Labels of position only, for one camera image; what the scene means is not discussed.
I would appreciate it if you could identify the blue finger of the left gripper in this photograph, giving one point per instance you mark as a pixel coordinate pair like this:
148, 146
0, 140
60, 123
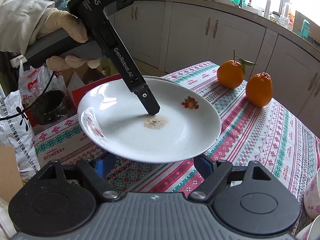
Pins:
147, 99

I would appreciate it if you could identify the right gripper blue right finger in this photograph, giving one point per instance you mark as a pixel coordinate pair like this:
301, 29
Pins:
204, 165

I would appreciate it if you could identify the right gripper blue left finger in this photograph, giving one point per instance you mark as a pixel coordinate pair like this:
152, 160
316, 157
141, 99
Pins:
104, 164

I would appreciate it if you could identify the white stained plate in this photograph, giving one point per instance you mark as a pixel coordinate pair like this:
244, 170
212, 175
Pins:
113, 118

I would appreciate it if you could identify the white kitchen cabinets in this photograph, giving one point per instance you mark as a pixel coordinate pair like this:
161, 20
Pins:
164, 36

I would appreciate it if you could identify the left hand cream glove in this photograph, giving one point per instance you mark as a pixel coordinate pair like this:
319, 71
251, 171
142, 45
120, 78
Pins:
61, 26

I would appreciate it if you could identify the red cardboard box on floor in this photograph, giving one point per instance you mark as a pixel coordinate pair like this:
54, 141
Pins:
78, 89

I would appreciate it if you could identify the black bucket on floor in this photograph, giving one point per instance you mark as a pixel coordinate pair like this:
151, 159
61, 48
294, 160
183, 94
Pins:
50, 107

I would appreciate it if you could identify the white red plastic bag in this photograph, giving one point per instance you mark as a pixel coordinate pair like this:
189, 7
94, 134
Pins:
32, 82

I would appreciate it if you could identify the patterned red green tablecloth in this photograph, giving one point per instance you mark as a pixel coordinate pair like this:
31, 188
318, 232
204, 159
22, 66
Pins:
271, 135

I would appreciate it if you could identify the bumpy orange without leaf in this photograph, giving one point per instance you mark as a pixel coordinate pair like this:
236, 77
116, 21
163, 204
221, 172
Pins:
259, 89

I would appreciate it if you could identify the orange with leaf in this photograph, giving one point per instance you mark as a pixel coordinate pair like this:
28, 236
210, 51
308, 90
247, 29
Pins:
232, 72

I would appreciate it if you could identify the teal canister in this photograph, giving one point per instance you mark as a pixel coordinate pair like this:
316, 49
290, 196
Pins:
304, 32

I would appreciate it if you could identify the wooden cutting board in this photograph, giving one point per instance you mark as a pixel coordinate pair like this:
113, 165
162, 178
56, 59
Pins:
313, 28

